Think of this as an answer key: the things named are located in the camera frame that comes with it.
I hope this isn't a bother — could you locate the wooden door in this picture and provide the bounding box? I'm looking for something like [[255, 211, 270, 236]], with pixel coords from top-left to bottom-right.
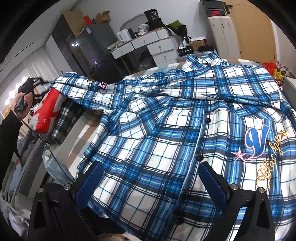
[[228, 0, 278, 63]]

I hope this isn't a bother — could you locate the grey refrigerator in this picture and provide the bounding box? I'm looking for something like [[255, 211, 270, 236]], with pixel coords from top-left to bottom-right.
[[75, 23, 123, 81]]

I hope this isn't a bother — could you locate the blue white plaid shirt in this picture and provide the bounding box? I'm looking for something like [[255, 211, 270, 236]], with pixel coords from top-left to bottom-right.
[[50, 53, 296, 241]]

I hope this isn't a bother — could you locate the green cloth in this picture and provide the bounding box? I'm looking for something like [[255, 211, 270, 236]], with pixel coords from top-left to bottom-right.
[[166, 20, 185, 33]]

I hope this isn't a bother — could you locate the white electric kettle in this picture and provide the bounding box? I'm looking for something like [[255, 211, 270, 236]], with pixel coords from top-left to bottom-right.
[[117, 30, 130, 42]]

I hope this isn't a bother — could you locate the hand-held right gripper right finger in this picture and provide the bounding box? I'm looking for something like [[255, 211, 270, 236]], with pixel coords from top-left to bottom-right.
[[198, 161, 282, 241]]

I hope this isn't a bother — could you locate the brown box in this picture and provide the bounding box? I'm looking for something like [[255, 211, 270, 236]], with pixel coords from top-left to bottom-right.
[[190, 39, 208, 50]]

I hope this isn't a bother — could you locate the red white folded cloth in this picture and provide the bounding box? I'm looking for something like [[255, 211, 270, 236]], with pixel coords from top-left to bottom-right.
[[31, 88, 67, 133]]

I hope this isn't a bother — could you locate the red bag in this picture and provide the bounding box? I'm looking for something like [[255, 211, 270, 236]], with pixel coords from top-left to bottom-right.
[[261, 61, 281, 72]]

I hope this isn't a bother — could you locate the person's left hand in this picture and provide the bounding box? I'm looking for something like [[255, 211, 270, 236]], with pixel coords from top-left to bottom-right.
[[12, 92, 34, 120]]

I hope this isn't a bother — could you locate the arched metal frame mirror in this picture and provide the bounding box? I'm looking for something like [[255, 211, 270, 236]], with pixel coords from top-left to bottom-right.
[[120, 13, 148, 33]]

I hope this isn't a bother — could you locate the closed cardboard box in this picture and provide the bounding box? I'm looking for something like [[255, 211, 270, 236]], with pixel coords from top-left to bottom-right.
[[62, 9, 87, 39]]

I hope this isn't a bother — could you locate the black white plaid cloth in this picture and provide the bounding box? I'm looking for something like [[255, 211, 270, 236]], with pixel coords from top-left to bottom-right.
[[48, 98, 85, 145]]

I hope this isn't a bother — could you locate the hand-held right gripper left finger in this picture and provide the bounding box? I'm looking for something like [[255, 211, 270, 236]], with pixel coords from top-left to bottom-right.
[[28, 160, 104, 241]]

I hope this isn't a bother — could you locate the white drawer desk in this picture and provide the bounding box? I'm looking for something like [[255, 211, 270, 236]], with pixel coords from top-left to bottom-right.
[[110, 27, 179, 77]]

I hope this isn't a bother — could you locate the yellow plush toy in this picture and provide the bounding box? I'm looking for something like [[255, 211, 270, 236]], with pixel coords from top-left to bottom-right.
[[273, 67, 289, 80]]

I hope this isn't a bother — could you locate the black cable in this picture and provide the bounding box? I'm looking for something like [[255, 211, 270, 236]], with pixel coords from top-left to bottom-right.
[[20, 118, 77, 183]]

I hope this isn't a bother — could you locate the black power strip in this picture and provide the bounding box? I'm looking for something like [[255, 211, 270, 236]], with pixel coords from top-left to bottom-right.
[[178, 46, 195, 56]]

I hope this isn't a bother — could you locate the person's left forearm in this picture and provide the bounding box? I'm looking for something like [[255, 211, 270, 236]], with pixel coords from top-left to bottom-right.
[[0, 113, 24, 188]]

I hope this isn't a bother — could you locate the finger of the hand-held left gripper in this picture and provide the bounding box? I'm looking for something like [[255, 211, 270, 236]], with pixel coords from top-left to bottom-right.
[[25, 77, 45, 88]]

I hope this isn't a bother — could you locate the dark glass cabinet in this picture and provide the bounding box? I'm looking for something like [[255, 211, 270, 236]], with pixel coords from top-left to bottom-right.
[[51, 14, 93, 77]]

